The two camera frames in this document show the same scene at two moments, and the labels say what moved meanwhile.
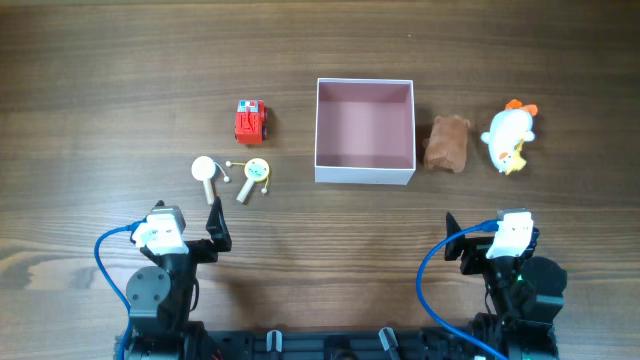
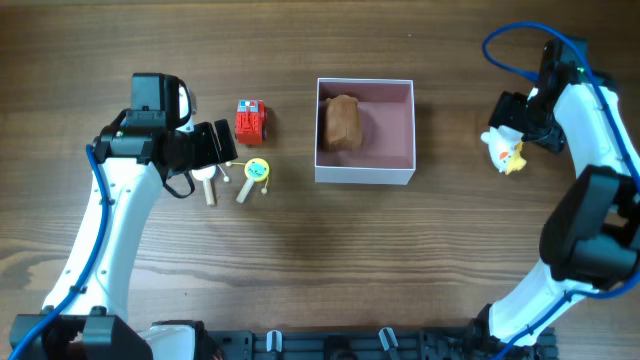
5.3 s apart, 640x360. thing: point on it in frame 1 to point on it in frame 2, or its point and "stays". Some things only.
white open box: (364, 131) stays
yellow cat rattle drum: (256, 170) stays
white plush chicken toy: (509, 131) stays
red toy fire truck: (250, 121) stays
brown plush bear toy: (446, 145) to (342, 130)
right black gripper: (475, 251) to (507, 113)
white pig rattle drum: (203, 169) stays
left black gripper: (204, 250) to (211, 155)
